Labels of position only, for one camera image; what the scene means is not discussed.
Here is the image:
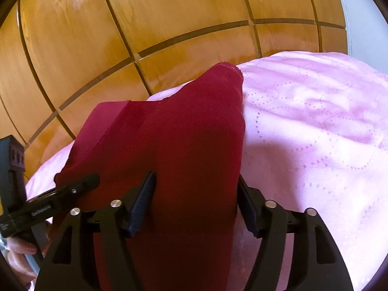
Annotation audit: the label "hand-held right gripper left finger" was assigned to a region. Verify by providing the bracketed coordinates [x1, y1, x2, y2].
[36, 171, 157, 291]

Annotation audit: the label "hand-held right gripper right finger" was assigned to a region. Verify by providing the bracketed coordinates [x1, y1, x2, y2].
[237, 176, 355, 291]

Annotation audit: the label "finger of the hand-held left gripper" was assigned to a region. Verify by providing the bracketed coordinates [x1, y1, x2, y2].
[27, 173, 101, 219]

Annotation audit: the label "maroon pants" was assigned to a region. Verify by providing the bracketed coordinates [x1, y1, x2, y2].
[48, 61, 246, 291]

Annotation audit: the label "person's left hand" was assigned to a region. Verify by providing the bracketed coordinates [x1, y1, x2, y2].
[6, 220, 51, 280]

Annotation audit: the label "pink bed sheet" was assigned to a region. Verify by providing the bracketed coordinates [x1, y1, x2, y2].
[23, 51, 388, 291]

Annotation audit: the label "wooden panelled headboard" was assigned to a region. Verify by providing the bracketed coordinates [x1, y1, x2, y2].
[0, 0, 348, 183]

